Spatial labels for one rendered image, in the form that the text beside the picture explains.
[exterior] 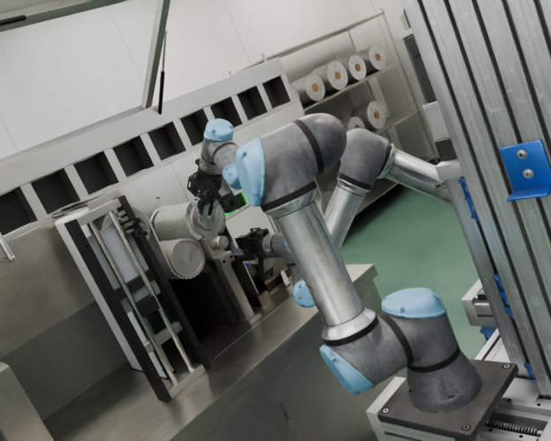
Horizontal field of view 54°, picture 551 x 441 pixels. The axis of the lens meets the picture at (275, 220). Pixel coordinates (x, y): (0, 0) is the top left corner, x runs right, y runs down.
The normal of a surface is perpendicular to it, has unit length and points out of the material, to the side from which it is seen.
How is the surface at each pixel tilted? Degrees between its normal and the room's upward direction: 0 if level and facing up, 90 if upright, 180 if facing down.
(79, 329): 90
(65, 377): 90
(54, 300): 90
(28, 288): 90
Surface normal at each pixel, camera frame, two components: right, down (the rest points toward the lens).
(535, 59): -0.66, 0.44
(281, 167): 0.21, 0.06
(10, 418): 0.62, -0.09
